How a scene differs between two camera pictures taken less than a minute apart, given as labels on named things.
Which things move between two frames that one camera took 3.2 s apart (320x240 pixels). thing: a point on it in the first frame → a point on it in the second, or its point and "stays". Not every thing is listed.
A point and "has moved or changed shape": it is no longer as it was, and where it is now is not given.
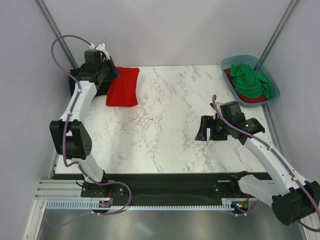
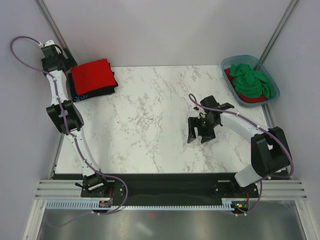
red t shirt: x=122 y=91 has moved or changed shape
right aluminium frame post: x=278 y=29 stays
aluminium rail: x=60 y=189 stays
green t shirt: x=248 y=83 stays
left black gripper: x=115 y=72 → x=61 y=56
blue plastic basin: x=249 y=80 stays
